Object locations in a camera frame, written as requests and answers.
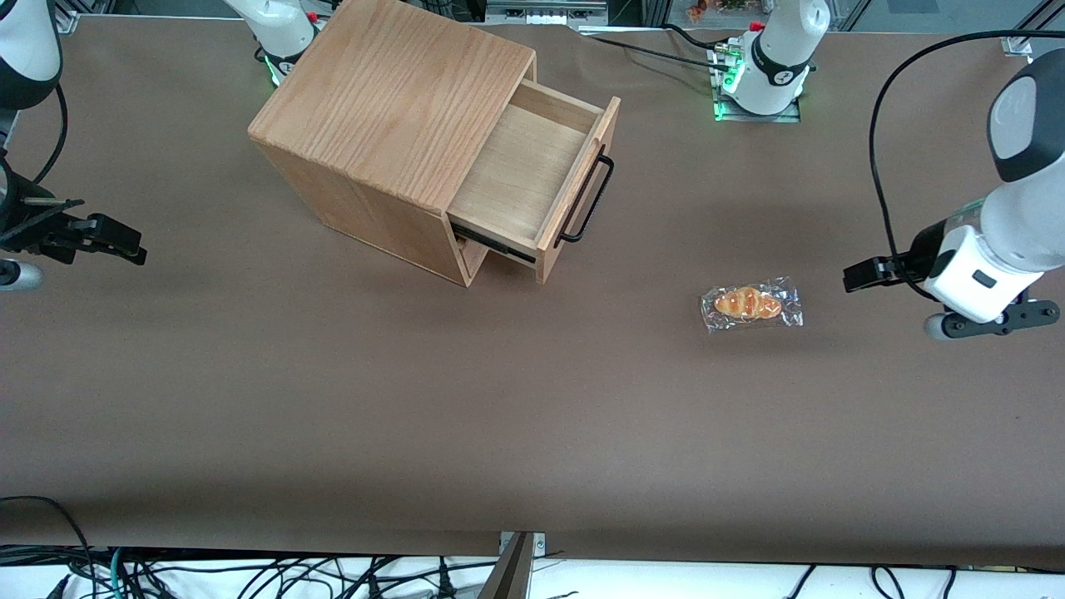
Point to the dark slanted bar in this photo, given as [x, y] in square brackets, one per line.
[509, 578]

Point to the grey background equipment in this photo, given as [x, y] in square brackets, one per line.
[541, 12]

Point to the plastic wrapped croissant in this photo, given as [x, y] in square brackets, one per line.
[749, 304]

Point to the orange background food item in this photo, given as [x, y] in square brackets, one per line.
[699, 10]

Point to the large table cover mat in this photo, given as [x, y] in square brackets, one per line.
[333, 399]

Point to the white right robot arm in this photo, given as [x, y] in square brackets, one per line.
[25, 50]

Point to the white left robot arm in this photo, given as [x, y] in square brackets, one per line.
[1011, 225]

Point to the wooden drawer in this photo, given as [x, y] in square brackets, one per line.
[516, 166]

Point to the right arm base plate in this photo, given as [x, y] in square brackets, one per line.
[276, 71]

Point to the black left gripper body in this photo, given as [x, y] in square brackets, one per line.
[917, 254]

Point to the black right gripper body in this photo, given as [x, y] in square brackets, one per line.
[33, 230]

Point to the wooden drawer cabinet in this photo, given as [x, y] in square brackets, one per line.
[391, 91]

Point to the silver metal bracket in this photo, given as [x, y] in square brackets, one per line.
[539, 542]

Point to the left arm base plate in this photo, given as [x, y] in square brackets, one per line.
[724, 100]

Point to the aluminium frame profile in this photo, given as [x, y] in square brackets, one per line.
[79, 12]
[1032, 25]

